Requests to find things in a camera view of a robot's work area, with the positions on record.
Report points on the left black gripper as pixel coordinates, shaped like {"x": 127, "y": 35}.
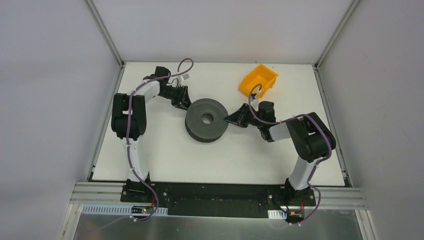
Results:
{"x": 179, "y": 96}

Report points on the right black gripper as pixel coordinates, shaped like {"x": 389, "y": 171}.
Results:
{"x": 244, "y": 115}

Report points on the black cable spool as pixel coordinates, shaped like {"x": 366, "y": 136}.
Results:
{"x": 204, "y": 120}

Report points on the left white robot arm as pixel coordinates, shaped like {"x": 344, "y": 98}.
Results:
{"x": 129, "y": 119}

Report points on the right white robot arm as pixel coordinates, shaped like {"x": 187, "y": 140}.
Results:
{"x": 312, "y": 141}

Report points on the orange plastic bin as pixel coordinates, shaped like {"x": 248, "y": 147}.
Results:
{"x": 260, "y": 79}

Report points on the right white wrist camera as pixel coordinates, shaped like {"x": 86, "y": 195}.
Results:
{"x": 253, "y": 99}

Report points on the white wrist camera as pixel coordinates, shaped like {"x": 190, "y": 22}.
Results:
{"x": 181, "y": 78}
{"x": 253, "y": 99}

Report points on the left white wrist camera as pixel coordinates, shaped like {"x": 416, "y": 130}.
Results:
{"x": 181, "y": 78}

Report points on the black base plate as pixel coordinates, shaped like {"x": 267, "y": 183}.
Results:
{"x": 214, "y": 200}

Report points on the right white cable duct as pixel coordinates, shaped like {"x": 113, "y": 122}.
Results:
{"x": 277, "y": 214}

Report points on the white cable duct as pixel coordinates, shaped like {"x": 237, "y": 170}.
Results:
{"x": 117, "y": 209}
{"x": 277, "y": 214}

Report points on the left white cable duct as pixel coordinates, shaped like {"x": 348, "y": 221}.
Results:
{"x": 117, "y": 209}

